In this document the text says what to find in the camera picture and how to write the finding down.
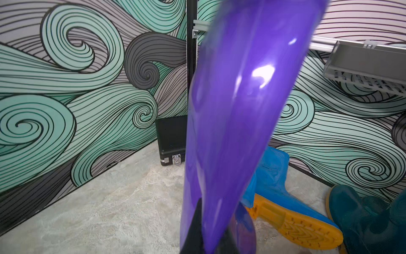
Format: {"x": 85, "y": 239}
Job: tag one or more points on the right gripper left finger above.
{"x": 194, "y": 243}

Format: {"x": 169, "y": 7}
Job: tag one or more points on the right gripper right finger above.
{"x": 227, "y": 244}

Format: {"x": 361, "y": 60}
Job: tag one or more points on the small blue boot orange sole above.
{"x": 266, "y": 197}

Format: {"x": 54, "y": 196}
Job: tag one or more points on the teal boot back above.
{"x": 369, "y": 224}

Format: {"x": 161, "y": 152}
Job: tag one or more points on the purple boot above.
{"x": 248, "y": 63}

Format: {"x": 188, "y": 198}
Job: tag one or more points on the black case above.
{"x": 171, "y": 136}

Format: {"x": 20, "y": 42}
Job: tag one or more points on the black wall shelf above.
{"x": 369, "y": 65}

